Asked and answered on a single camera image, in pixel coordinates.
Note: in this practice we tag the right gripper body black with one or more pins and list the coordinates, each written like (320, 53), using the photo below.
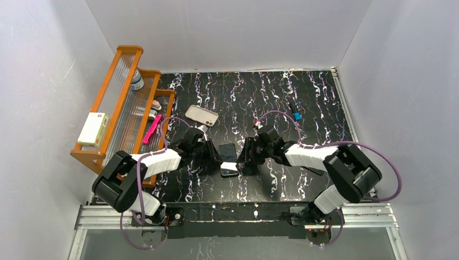
(249, 154)

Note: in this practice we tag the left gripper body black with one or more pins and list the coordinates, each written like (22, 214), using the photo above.
(209, 150)

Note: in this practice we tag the black smartphone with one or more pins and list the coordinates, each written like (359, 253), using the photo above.
(227, 153)

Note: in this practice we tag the black phone case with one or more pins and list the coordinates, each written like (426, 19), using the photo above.
(229, 169)

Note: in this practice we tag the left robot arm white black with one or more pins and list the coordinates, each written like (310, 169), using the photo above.
(120, 182)

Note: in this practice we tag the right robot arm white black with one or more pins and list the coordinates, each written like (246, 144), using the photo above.
(353, 174)

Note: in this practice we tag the beige phone case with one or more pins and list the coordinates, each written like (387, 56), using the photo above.
(202, 115)

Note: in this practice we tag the blue black marker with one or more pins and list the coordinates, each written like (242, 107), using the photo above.
(295, 112)

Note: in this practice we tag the small pink white item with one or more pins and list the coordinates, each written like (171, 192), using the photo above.
(156, 105)

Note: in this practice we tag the orange wooden shelf rack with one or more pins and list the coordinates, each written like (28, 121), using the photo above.
(127, 109)

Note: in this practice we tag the white blue bottle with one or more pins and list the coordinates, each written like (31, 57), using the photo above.
(137, 81)

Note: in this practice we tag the white red box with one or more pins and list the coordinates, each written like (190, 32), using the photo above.
(93, 130)

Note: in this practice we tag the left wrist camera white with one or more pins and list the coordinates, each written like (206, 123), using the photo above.
(203, 128)

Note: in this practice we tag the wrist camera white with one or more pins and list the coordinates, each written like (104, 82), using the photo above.
(257, 125)
(203, 128)

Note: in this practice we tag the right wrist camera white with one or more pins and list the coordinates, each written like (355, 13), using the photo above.
(257, 125)

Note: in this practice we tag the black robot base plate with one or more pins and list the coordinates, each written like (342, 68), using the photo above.
(266, 219)

